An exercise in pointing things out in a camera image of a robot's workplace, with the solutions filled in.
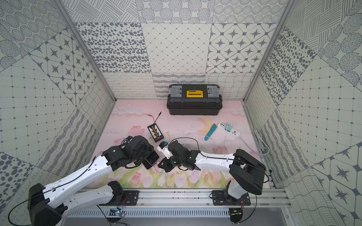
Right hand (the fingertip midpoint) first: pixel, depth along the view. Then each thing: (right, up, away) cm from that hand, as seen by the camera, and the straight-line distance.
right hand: (160, 165), depth 77 cm
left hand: (-5, +10, +1) cm, 11 cm away
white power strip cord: (+67, +8, +18) cm, 70 cm away
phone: (-5, +3, 0) cm, 6 cm away
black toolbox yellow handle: (+20, +39, +22) cm, 49 cm away
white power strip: (+43, +19, +15) cm, 49 cm away
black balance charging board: (-8, +15, +22) cm, 28 cm away
